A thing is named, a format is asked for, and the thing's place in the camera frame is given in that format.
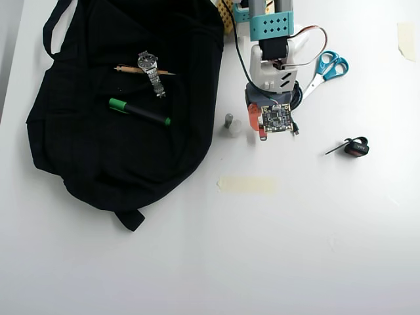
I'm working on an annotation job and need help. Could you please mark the white red servo wires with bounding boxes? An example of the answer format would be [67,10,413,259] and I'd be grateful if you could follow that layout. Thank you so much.
[281,24,329,71]

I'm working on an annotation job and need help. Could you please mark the yellow perforated robot base part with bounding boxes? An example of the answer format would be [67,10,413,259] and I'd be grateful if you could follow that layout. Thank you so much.
[216,0,236,34]

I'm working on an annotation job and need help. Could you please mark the brown wooden pencil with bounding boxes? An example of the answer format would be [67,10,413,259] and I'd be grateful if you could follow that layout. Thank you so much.
[113,63,177,77]

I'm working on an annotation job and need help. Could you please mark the black marker with green cap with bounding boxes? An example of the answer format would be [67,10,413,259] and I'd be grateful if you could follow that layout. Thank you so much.
[108,97,172,127]

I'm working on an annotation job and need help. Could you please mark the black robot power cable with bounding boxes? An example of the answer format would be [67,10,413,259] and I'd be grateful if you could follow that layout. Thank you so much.
[230,11,253,85]

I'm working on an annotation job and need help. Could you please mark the small white light bulb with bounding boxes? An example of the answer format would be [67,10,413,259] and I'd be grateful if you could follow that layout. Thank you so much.
[224,113,243,139]

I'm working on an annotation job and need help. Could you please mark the bare camera circuit board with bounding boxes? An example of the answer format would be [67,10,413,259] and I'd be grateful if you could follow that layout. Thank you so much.
[260,102,293,135]

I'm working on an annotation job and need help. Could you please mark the silver metal wristwatch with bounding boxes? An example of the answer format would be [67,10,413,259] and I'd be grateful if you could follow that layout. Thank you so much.
[136,51,167,99]

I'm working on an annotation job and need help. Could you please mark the dark navy gripper body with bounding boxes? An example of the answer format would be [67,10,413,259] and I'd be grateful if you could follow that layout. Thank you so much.
[245,82,295,114]

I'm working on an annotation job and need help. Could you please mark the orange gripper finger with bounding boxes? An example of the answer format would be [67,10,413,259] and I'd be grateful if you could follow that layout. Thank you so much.
[247,102,264,133]

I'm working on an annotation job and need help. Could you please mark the black braided USB cable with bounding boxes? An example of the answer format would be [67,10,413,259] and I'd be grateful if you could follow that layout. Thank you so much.
[289,80,305,137]

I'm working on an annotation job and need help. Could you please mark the black red earpiece gadget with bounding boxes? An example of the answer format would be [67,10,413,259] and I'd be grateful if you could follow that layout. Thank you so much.
[325,136,371,159]

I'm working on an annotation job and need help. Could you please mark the beige masking tape strip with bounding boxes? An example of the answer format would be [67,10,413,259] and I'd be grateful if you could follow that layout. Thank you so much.
[396,21,417,63]
[219,175,280,196]

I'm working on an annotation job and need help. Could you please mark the teal handled scissors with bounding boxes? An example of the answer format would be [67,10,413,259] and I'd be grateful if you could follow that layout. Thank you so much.
[301,50,350,100]

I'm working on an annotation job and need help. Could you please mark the black fabric bag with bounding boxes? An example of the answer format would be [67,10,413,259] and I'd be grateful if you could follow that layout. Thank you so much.
[25,0,226,232]

